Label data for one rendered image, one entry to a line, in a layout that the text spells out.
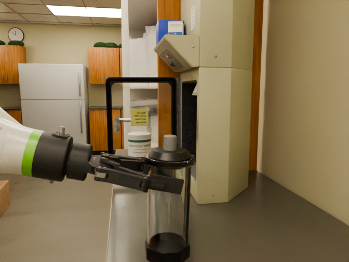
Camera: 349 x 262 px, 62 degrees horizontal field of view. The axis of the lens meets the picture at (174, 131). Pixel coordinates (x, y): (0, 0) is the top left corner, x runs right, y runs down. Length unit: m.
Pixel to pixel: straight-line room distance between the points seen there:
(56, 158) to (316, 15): 0.98
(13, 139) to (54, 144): 0.07
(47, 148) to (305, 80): 0.95
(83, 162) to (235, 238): 0.47
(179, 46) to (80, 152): 0.52
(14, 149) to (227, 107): 0.67
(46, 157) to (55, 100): 5.38
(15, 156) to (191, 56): 0.61
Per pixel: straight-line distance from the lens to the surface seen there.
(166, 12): 1.36
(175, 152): 0.59
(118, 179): 0.55
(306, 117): 1.21
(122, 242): 0.83
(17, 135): 0.60
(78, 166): 0.59
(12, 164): 0.60
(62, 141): 0.59
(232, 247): 0.81
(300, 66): 1.25
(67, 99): 5.91
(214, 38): 1.00
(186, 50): 0.97
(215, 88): 0.99
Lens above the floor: 1.34
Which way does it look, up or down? 8 degrees down
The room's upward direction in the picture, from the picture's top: straight up
